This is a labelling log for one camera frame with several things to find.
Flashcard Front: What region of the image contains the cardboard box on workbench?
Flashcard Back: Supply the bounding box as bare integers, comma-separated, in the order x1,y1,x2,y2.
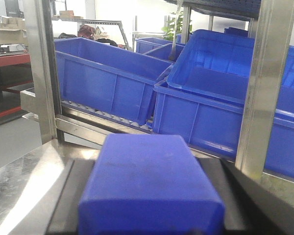
0,16,28,46

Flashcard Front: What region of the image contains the blue rectangular plastic part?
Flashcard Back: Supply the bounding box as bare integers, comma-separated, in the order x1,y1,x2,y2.
78,134,225,235

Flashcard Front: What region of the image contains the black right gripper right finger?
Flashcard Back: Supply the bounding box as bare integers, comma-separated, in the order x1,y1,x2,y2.
197,158,294,235

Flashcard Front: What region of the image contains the stainless steel shelf rack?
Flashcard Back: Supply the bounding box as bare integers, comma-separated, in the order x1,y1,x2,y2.
21,0,294,206

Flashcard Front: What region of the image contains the far blue bin behind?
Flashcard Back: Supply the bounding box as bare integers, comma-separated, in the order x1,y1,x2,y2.
135,37,185,63

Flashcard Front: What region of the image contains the tilted blue bin on top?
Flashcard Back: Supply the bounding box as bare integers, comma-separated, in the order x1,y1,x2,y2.
167,29,294,113

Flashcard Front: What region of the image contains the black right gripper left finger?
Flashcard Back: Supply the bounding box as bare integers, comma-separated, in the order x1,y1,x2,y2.
46,159,95,235

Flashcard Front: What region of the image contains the red metal workbench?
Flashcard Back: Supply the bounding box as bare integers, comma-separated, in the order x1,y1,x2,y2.
0,52,33,122

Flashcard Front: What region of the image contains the blue bin lower front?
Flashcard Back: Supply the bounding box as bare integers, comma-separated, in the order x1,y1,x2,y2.
152,80,294,178

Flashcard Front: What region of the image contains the long blue bin left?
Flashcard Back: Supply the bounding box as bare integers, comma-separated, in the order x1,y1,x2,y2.
54,37,172,125

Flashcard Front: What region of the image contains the green potted plant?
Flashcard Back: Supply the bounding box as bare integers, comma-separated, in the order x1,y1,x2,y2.
161,11,184,44

